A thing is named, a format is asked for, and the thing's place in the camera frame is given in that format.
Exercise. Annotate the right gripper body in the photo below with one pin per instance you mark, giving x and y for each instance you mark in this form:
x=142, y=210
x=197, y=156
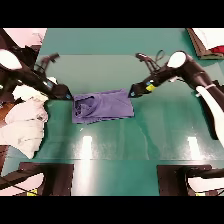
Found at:
x=141, y=88

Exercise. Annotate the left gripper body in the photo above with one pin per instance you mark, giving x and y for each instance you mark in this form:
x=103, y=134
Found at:
x=60, y=92

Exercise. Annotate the purple shirt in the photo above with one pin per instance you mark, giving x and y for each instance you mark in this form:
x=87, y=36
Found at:
x=106, y=105

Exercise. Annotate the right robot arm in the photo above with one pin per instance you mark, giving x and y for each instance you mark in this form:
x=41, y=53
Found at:
x=197, y=76

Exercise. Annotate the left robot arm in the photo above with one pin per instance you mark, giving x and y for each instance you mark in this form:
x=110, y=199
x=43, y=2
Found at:
x=28, y=77

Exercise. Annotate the heap of clothes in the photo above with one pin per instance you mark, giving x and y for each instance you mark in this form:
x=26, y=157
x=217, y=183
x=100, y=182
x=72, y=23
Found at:
x=25, y=123

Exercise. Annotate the red garment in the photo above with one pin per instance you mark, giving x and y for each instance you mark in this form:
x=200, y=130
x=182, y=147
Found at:
x=218, y=50

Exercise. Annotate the white garment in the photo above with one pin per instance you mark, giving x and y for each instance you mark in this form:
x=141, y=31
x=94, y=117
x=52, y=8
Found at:
x=210, y=36

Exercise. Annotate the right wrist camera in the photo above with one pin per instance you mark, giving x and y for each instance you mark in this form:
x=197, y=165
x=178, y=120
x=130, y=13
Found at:
x=148, y=61

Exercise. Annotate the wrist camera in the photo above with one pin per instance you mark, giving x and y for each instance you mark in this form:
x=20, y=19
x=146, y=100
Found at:
x=46, y=61
x=148, y=61

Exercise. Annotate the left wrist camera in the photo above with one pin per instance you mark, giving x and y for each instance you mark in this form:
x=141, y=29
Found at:
x=46, y=61

